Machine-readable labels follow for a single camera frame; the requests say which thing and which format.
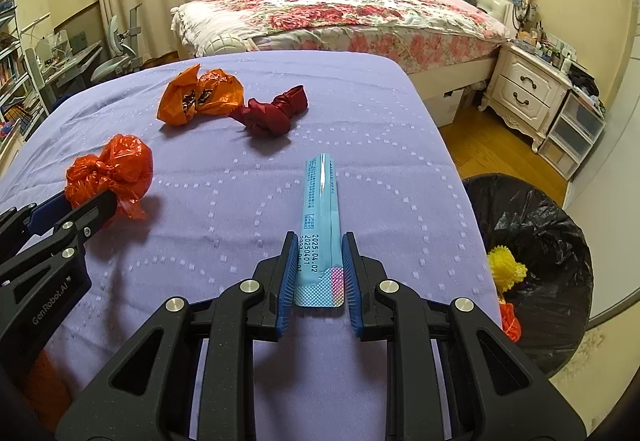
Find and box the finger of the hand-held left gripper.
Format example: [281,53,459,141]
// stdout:
[0,192,76,252]
[0,191,118,288]

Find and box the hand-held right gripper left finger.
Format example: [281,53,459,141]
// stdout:
[55,231,300,441]

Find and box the black-bag trash bin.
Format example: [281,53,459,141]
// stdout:
[462,174,594,378]

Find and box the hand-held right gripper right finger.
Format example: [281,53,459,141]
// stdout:
[341,232,586,441]

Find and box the bookshelf with books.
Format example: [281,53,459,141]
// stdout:
[0,0,36,142]

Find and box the grey desk chair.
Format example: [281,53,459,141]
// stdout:
[92,6,143,82]

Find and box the purple table cover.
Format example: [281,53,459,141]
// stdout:
[0,50,503,441]

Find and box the plastic drawer unit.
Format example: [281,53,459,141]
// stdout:
[537,91,606,179]

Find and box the grey study desk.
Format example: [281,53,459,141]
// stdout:
[25,44,106,114]

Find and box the dark red plastic bag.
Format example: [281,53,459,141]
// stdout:
[229,85,308,138]

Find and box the teal plastic packet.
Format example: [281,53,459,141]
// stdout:
[294,152,346,309]

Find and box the group of nightstand bottles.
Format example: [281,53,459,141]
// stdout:
[515,21,576,69]

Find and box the red-orange plastic bag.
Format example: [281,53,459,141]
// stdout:
[65,134,153,221]

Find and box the orange foam net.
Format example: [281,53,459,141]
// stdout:
[499,303,522,342]

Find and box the floral quilt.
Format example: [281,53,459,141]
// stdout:
[172,0,511,62]

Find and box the dark clothes pile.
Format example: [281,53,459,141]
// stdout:
[570,64,601,109]

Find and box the yellow foam net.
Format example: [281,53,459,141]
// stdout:
[487,246,528,294]

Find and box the white nightstand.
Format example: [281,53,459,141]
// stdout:
[482,44,573,154]

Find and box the white storage box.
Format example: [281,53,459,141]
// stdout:
[440,88,466,127]

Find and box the orange plastic bag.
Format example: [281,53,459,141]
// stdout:
[157,64,246,127]

